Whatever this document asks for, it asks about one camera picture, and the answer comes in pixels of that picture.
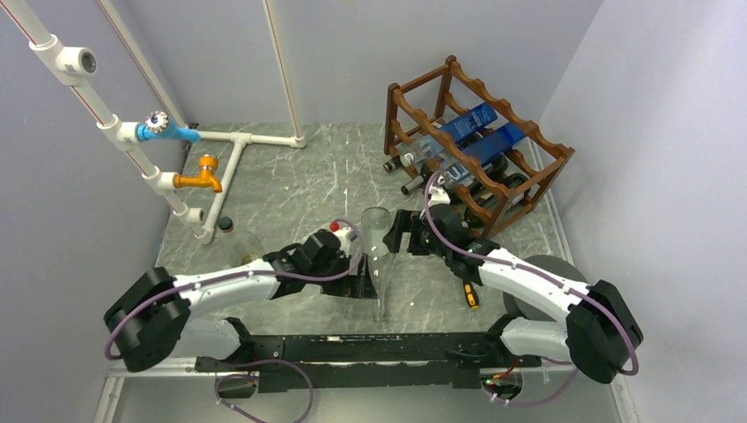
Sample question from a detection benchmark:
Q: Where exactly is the blue tap valve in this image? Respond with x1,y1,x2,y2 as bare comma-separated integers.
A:
136,111,201,144

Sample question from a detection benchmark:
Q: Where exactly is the dark green wine bottle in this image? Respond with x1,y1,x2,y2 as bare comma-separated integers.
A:
464,172,529,229

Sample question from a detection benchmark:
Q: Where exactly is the wooden wine rack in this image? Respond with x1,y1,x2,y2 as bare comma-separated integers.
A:
383,56,574,235

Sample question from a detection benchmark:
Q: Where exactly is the clear lying bottle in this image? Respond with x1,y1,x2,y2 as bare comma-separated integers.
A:
217,216,265,269

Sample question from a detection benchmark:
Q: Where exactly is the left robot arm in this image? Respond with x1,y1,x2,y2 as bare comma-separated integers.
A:
103,225,374,373

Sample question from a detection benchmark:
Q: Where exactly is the labelled dark wine bottle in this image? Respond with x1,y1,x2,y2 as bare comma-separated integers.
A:
400,163,441,196

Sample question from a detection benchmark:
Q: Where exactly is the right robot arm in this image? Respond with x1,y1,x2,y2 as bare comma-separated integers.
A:
381,204,644,384

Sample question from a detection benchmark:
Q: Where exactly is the clear tall bottle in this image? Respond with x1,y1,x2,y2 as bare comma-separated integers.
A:
360,207,394,323

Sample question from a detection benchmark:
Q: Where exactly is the yellow black screwdriver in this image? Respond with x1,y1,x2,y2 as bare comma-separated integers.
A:
462,279,480,310

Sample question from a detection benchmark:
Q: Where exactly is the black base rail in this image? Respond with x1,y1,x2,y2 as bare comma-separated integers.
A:
195,332,540,393

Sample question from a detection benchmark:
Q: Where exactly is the white pvc pipe frame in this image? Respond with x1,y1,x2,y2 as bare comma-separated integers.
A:
1,1,307,244

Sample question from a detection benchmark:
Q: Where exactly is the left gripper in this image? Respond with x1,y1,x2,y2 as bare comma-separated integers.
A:
307,250,376,298

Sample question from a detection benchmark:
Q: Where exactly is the blue square bottle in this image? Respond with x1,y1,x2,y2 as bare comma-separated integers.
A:
403,102,500,167

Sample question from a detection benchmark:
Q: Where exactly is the orange brass tap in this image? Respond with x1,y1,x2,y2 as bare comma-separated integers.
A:
172,154,223,194

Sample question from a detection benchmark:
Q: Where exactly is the clear stoppered glass bottle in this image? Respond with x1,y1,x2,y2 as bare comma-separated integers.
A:
428,122,527,191

